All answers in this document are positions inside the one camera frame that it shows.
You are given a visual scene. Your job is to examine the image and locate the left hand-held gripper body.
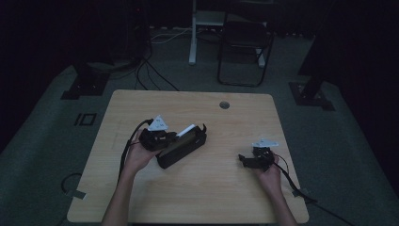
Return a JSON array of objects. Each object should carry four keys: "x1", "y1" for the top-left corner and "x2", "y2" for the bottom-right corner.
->
[{"x1": 138, "y1": 114, "x2": 173, "y2": 153}]

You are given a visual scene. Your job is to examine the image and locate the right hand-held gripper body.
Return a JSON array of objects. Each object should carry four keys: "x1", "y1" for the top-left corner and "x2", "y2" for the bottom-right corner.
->
[{"x1": 250, "y1": 137, "x2": 279, "y2": 172}]

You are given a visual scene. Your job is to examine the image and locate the white pen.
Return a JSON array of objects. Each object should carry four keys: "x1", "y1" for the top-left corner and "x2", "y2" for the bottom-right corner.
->
[{"x1": 175, "y1": 123, "x2": 197, "y2": 138}]

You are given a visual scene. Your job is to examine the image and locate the black pencil case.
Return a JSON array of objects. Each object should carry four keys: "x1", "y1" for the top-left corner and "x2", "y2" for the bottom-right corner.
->
[{"x1": 155, "y1": 122, "x2": 208, "y2": 170}]

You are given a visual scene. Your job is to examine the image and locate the person's right hand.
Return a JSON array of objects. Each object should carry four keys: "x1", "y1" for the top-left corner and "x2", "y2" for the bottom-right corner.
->
[{"x1": 252, "y1": 154, "x2": 283, "y2": 195}]

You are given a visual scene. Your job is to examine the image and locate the person's left hand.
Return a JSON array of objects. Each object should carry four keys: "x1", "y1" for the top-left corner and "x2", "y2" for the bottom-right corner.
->
[{"x1": 123, "y1": 129, "x2": 162, "y2": 181}]

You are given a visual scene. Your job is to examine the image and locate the grey tape piece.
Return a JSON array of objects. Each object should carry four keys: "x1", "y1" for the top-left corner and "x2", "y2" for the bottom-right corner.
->
[
  {"x1": 64, "y1": 188, "x2": 87, "y2": 201},
  {"x1": 291, "y1": 187, "x2": 311, "y2": 199}
]

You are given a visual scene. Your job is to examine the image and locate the white metal stand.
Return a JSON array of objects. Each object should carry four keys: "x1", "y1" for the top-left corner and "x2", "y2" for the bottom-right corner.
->
[{"x1": 187, "y1": 0, "x2": 267, "y2": 69}]

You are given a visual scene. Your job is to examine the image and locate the black folding chair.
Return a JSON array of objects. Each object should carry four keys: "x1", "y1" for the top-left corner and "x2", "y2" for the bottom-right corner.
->
[{"x1": 216, "y1": 12, "x2": 276, "y2": 89}]

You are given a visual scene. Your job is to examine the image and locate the left hand-held gripper black cable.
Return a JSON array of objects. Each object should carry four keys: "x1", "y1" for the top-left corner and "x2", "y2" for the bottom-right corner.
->
[{"x1": 116, "y1": 118, "x2": 155, "y2": 186}]

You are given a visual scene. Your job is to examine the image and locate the hand-held gripper black cable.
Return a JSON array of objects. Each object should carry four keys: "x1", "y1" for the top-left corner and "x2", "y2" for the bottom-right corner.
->
[
  {"x1": 116, "y1": 118, "x2": 155, "y2": 186},
  {"x1": 272, "y1": 153, "x2": 357, "y2": 226}
]

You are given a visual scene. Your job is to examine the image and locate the right hand-held gripper black cable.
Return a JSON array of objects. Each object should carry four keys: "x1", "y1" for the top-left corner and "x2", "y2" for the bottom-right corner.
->
[{"x1": 272, "y1": 153, "x2": 357, "y2": 226}]

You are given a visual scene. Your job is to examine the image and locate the black floor cables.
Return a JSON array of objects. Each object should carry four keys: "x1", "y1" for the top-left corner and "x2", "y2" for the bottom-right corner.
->
[{"x1": 88, "y1": 46, "x2": 181, "y2": 92}]

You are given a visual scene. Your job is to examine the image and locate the black stand with base plate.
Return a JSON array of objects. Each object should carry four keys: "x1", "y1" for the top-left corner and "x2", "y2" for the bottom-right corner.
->
[
  {"x1": 288, "y1": 0, "x2": 356, "y2": 112},
  {"x1": 60, "y1": 0, "x2": 149, "y2": 102}
]

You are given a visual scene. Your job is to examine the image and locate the white floor cable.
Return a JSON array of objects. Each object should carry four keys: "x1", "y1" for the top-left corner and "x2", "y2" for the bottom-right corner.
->
[{"x1": 150, "y1": 26, "x2": 193, "y2": 45}]

